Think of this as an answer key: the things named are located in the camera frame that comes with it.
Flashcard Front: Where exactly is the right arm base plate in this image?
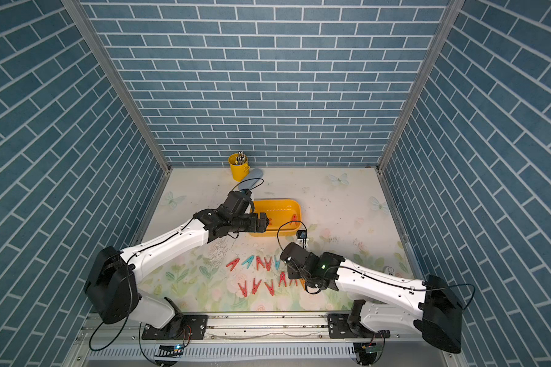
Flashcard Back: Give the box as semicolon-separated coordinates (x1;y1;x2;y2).
326;313;391;339

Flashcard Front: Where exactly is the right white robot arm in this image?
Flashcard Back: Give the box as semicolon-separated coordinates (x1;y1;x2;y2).
280;243;466;353

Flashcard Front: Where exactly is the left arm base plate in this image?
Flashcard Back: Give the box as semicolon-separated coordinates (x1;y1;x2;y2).
141;313;209;341

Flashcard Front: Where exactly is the yellow pen cup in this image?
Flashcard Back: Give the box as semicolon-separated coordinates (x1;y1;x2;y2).
228;152;250;182

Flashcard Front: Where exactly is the grey glasses case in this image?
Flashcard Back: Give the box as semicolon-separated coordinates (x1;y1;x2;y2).
244;168;263;184

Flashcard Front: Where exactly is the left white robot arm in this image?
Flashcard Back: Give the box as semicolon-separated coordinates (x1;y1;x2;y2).
84;189;269;330

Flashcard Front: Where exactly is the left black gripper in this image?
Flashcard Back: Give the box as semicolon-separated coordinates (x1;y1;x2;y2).
228;211;271;233

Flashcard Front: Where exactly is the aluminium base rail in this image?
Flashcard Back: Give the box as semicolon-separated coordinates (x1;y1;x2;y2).
63;311;467;366

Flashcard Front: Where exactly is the yellow storage box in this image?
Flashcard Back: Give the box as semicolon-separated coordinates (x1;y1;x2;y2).
250;199;302;237

